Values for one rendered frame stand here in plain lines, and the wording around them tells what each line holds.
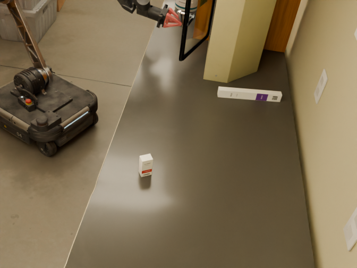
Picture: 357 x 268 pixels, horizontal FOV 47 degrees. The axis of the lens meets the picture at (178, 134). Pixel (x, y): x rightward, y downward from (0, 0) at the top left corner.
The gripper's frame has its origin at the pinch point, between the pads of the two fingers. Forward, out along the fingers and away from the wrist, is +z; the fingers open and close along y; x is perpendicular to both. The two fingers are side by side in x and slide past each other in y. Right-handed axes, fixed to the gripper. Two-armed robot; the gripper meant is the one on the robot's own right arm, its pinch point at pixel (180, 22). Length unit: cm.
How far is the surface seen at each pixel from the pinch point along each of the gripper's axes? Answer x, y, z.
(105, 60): 140, 116, -65
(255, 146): 8, -48, 45
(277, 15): -2, 31, 42
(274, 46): 14, 29, 48
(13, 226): 118, -63, -53
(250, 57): 5.1, 0.4, 34.8
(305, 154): 7, -44, 64
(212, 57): 4.9, -9.7, 18.4
